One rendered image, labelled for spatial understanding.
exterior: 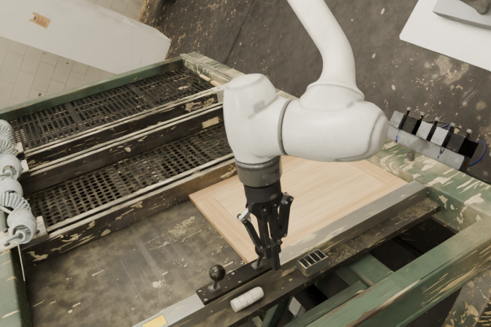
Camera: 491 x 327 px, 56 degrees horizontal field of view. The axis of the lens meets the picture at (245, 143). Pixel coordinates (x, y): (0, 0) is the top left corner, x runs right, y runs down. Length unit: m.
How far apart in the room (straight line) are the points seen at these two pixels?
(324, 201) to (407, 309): 0.42
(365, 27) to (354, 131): 2.38
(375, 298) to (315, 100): 0.50
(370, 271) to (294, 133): 0.59
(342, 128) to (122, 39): 4.68
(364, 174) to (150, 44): 4.16
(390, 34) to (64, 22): 3.39
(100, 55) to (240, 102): 4.56
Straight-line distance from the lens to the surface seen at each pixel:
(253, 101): 0.79
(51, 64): 6.74
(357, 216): 1.32
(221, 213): 1.42
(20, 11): 5.12
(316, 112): 0.76
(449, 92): 2.59
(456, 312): 1.51
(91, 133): 2.07
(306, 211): 1.38
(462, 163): 1.60
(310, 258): 1.22
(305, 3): 0.91
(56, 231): 1.49
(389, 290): 1.11
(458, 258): 1.20
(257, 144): 0.81
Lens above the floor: 2.12
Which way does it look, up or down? 35 degrees down
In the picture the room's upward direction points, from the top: 74 degrees counter-clockwise
